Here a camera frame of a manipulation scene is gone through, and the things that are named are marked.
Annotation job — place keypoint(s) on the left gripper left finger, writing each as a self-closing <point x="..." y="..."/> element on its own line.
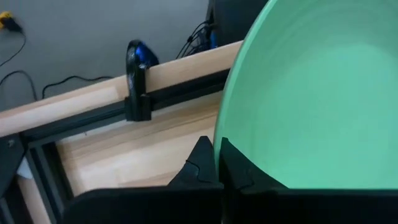
<point x="202" y="168"/>

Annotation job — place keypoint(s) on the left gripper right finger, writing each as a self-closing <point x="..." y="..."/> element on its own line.
<point x="239" y="174"/>

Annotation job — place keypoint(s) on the green plate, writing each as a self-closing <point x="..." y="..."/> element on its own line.
<point x="311" y="93"/>

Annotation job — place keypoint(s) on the black table clamp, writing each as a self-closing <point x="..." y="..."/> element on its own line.
<point x="136" y="93"/>

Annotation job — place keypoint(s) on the black equipment case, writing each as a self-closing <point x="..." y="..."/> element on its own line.
<point x="236" y="21"/>

